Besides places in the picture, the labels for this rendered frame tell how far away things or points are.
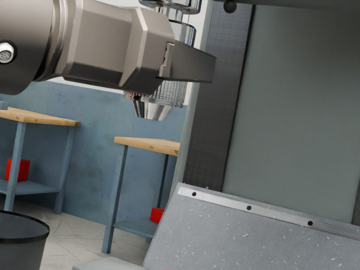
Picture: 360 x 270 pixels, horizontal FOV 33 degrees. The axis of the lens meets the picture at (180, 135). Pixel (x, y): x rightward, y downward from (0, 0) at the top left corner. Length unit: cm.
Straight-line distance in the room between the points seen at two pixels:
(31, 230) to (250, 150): 191
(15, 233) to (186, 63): 231
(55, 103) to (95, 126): 52
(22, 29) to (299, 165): 51
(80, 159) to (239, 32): 497
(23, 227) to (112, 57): 231
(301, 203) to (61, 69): 49
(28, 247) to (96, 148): 337
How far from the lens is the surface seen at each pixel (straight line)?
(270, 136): 82
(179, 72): 44
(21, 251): 234
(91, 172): 569
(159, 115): 45
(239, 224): 81
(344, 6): 68
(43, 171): 604
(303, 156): 80
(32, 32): 37
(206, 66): 45
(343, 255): 78
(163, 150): 434
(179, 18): 46
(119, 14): 40
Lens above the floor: 121
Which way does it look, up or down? 3 degrees down
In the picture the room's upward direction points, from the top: 10 degrees clockwise
